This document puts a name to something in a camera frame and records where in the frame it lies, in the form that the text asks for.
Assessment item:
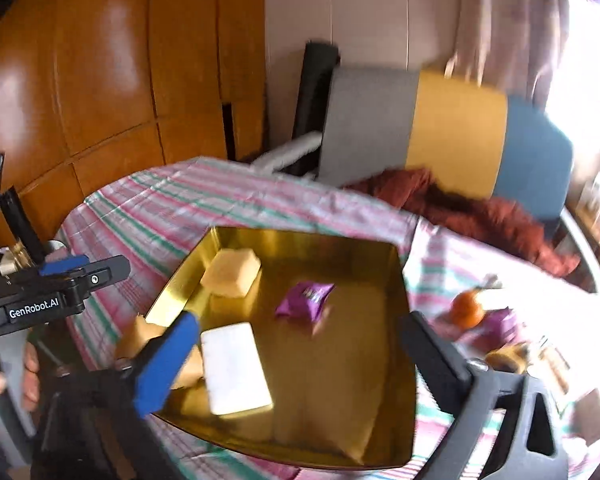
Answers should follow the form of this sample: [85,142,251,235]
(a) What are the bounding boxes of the purple snack packet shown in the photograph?
[480,310,521,346]
[274,281,336,333]

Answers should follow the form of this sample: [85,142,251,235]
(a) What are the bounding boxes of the wooden wardrobe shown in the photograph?
[0,0,268,261]

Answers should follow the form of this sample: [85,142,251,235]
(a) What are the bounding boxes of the gold metal tin box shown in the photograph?
[145,226,418,471]

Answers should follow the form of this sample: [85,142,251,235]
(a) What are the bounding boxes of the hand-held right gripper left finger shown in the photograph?
[30,311,202,480]

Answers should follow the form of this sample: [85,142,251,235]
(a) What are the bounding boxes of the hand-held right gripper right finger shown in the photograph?
[399,311,571,480]

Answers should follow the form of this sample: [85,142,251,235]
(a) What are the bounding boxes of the small tan item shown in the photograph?
[485,342,531,373]

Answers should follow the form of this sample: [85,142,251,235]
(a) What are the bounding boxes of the large yellow sponge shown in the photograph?
[114,314,206,391]

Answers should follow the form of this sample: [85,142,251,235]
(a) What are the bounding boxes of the white sponge block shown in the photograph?
[200,322,273,416]

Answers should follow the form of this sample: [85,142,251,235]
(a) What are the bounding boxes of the grey yellow blue chair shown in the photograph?
[250,62,600,296]

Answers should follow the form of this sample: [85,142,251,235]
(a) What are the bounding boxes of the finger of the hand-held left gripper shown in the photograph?
[39,254,132,307]
[0,186,47,270]

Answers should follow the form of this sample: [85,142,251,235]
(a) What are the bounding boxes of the pale patterned curtain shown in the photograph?
[452,0,571,111]

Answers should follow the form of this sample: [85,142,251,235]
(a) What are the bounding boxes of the dark red garment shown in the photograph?
[345,167,581,278]

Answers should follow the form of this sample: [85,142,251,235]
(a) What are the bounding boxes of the small yellow sponge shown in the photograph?
[200,247,262,298]

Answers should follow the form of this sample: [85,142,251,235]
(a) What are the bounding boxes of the orange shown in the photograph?
[450,287,483,328]

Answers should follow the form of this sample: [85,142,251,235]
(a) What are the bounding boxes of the striped tablecloth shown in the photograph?
[55,156,600,480]

